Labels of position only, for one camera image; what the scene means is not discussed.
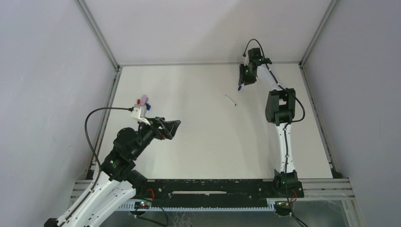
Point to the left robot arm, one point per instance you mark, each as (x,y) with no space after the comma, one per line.
(117,180)

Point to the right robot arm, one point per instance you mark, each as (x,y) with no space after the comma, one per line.
(280,111)

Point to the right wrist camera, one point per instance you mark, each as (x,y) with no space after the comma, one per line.
(246,58)

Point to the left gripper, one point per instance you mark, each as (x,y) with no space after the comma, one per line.
(159,127)

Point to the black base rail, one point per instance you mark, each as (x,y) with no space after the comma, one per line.
(218,193)

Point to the pink highlighter pen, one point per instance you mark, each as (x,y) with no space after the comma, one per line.
(143,100)

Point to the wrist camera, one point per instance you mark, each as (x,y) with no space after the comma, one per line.
(138,113)
(246,58)

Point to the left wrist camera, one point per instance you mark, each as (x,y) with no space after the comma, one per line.
(138,113)

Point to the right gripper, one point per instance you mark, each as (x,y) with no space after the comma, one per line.
(247,74)

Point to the aluminium frame rails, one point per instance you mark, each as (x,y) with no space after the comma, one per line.
(314,190)

